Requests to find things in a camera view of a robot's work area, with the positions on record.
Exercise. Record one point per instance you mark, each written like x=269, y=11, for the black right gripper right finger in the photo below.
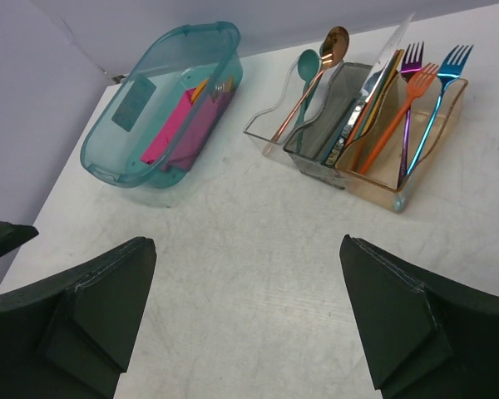
x=423, y=335

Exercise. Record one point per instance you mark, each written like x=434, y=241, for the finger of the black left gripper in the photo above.
x=12, y=236

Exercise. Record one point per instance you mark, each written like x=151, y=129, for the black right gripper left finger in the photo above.
x=71, y=335

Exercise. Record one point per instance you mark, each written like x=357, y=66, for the pink paper napkin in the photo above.
x=190, y=144

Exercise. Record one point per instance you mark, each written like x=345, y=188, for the rolled pink napkin bundle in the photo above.
x=167, y=133

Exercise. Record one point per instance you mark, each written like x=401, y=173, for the teal plastic bin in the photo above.
x=177, y=61

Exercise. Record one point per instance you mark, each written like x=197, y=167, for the orange fork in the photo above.
x=416, y=87

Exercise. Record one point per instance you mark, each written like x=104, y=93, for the blue iridescent fork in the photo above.
x=449, y=72

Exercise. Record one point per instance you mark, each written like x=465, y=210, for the silver knife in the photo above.
x=371, y=82

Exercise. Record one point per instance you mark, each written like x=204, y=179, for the teal spoon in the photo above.
x=308, y=66

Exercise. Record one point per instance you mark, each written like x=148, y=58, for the copper spoon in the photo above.
x=333, y=50

